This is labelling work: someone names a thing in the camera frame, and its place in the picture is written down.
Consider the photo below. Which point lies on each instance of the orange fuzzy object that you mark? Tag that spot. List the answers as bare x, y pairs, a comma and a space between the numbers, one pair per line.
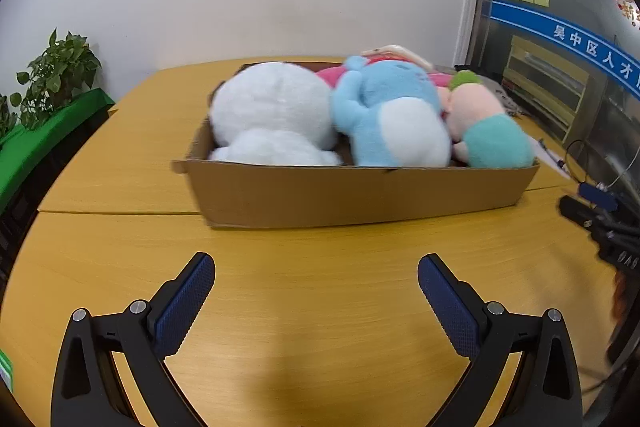
619, 302

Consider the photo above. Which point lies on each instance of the blue banner strip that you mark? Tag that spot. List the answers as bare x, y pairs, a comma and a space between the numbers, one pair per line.
550, 27

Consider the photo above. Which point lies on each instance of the white plush toy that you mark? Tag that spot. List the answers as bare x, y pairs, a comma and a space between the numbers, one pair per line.
270, 107

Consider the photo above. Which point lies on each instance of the pink plush toy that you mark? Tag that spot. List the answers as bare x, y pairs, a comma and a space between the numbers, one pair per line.
330, 77

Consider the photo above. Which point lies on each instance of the green cloth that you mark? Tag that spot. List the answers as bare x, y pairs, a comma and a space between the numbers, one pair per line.
40, 142

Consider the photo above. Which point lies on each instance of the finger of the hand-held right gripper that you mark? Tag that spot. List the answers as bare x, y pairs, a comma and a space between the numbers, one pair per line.
600, 197
610, 237

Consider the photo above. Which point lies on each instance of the small doll with teal body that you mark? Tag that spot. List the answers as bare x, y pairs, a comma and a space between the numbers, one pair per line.
492, 142

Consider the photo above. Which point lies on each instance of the green potted plant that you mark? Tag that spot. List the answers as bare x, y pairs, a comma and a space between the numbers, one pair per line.
60, 72

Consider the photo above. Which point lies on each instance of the blue plush toy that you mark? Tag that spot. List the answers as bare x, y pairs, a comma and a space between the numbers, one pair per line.
385, 97

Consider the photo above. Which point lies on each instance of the grey cloth bag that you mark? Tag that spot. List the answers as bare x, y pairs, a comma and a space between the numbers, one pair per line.
505, 102

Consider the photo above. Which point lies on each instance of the shelf behind glass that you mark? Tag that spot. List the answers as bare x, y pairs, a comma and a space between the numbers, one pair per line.
545, 87

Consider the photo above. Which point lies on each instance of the white paper sheet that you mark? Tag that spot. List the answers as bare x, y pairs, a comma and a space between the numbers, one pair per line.
552, 164

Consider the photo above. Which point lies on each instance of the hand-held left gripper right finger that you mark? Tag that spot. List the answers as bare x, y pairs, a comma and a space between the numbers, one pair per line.
450, 307

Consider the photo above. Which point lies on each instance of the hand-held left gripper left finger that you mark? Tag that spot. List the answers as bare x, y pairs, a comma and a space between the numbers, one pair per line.
185, 307

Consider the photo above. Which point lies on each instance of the brown cardboard box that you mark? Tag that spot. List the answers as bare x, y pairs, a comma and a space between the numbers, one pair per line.
350, 197

